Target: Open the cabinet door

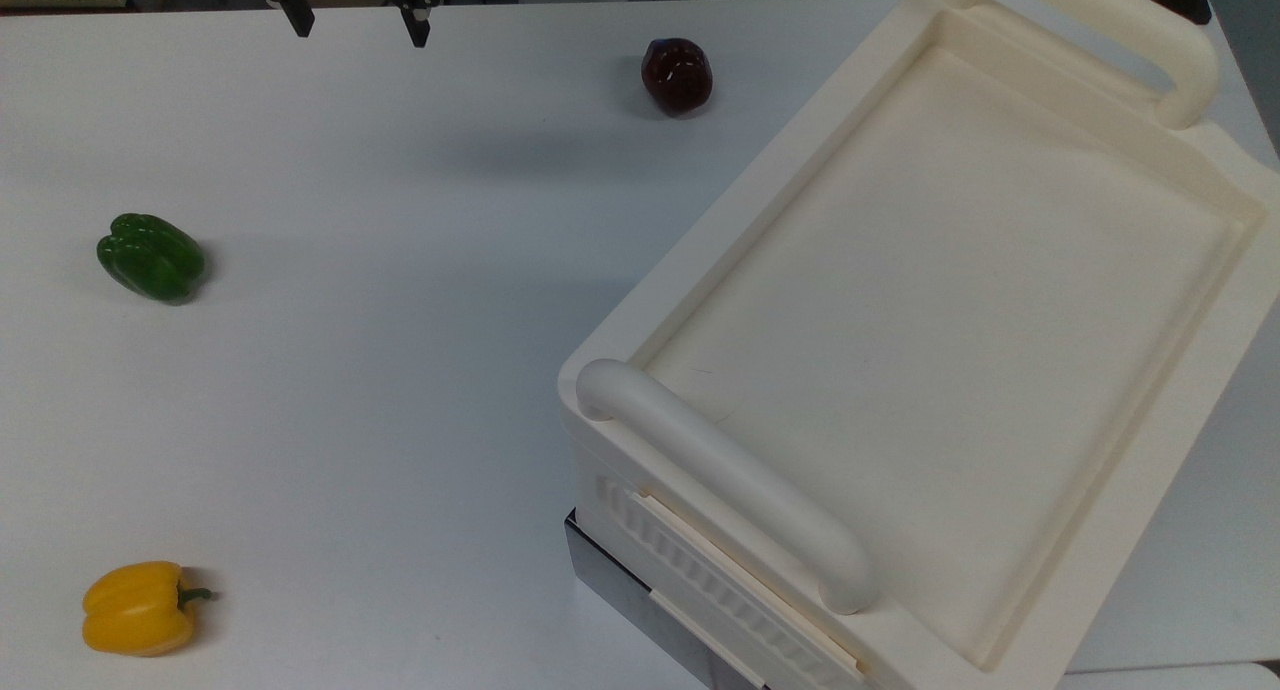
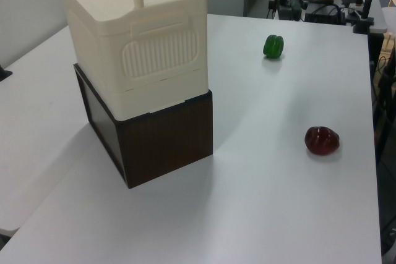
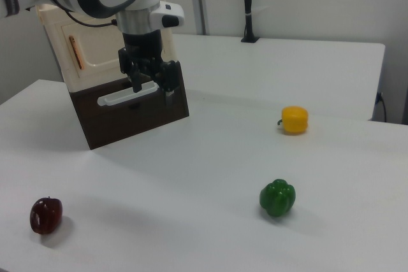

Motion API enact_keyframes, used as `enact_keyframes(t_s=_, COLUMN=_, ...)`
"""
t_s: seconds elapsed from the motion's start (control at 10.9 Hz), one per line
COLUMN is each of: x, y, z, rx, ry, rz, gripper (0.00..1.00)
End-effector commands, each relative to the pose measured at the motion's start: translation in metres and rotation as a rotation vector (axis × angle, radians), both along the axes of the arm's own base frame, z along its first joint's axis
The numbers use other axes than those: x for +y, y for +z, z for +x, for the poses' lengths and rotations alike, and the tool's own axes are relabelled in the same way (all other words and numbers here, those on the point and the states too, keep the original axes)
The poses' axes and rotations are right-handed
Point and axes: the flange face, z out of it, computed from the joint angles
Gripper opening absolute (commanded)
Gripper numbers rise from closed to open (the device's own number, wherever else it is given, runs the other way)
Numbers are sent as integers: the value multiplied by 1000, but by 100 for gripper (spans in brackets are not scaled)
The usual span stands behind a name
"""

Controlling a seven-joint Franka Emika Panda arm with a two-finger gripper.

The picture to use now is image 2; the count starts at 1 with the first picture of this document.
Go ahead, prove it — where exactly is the green bell pepper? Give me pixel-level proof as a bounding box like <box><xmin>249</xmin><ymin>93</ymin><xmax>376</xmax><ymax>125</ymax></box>
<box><xmin>262</xmin><ymin>34</ymin><xmax>285</xmax><ymax>59</ymax></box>

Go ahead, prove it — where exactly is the black electronics box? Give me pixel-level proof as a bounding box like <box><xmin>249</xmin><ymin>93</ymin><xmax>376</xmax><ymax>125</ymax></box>
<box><xmin>304</xmin><ymin>3</ymin><xmax>347</xmax><ymax>25</ymax></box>

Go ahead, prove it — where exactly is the red bell pepper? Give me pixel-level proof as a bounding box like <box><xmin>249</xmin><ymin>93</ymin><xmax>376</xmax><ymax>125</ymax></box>
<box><xmin>304</xmin><ymin>126</ymin><xmax>342</xmax><ymax>156</ymax></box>

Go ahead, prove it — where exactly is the dark brown wooden box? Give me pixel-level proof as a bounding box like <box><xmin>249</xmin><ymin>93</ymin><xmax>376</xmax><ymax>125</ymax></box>
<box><xmin>72</xmin><ymin>62</ymin><xmax>214</xmax><ymax>190</ymax></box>

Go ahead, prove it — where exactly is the cream plastic cabinet with handle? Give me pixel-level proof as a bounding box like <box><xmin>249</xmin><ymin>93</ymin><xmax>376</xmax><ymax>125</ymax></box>
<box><xmin>57</xmin><ymin>0</ymin><xmax>209</xmax><ymax>122</ymax></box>

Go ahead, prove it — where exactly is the black clamp bracket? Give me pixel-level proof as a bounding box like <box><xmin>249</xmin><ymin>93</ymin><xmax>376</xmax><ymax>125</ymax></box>
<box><xmin>0</xmin><ymin>64</ymin><xmax>14</xmax><ymax>83</ymax></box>

